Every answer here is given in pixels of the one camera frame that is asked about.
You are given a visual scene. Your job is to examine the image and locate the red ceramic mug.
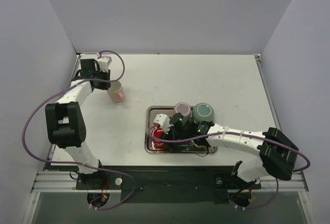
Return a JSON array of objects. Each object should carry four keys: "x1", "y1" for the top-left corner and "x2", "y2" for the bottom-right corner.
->
[{"x1": 152, "y1": 124, "x2": 166, "y2": 151}]

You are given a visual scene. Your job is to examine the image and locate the pink faceted ceramic mug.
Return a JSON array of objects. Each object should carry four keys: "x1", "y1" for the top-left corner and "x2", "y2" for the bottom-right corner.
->
[{"x1": 107, "y1": 81, "x2": 124, "y2": 102}]

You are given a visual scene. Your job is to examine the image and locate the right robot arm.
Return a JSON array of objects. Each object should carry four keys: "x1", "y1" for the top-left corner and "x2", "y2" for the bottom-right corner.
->
[{"x1": 154, "y1": 113, "x2": 298, "y2": 187}]

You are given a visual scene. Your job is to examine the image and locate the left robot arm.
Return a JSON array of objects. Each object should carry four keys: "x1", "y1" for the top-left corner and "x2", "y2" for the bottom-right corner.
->
[{"x1": 45, "y1": 56, "x2": 112, "y2": 189}]

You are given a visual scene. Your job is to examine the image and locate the lilac ceramic mug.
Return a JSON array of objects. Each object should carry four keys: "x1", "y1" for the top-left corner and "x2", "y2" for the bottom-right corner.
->
[{"x1": 174, "y1": 102, "x2": 192, "y2": 118}]

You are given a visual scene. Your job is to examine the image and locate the teal speckled ceramic mug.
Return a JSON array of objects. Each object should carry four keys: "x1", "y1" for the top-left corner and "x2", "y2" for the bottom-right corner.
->
[{"x1": 192, "y1": 103, "x2": 214, "y2": 123}]

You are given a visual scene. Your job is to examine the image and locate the cream ceramic mug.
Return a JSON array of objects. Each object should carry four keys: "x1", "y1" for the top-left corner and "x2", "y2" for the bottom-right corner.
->
[{"x1": 206, "y1": 147, "x2": 217, "y2": 154}]

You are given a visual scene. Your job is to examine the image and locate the stainless steel tray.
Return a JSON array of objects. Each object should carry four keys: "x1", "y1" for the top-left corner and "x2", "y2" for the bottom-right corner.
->
[{"x1": 144, "y1": 106, "x2": 210, "y2": 156}]

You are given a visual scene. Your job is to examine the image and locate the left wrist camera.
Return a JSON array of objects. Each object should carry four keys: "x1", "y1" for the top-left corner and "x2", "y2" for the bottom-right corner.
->
[{"x1": 96, "y1": 56, "x2": 112, "y2": 72}]

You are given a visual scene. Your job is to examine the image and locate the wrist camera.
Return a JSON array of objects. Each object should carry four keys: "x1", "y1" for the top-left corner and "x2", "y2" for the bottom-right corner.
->
[
  {"x1": 96, "y1": 56, "x2": 112, "y2": 72},
  {"x1": 154, "y1": 114, "x2": 172, "y2": 134}
]

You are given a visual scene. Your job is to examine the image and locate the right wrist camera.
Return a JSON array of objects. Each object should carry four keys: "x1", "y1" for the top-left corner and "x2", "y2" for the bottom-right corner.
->
[{"x1": 154, "y1": 114, "x2": 172, "y2": 134}]

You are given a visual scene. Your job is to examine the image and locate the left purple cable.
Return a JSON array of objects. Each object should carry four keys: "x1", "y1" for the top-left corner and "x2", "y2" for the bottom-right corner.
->
[{"x1": 22, "y1": 50, "x2": 137, "y2": 211}]

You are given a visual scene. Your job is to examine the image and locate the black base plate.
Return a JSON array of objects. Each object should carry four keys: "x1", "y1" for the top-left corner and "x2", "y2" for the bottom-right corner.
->
[{"x1": 45, "y1": 164, "x2": 261, "y2": 204}]

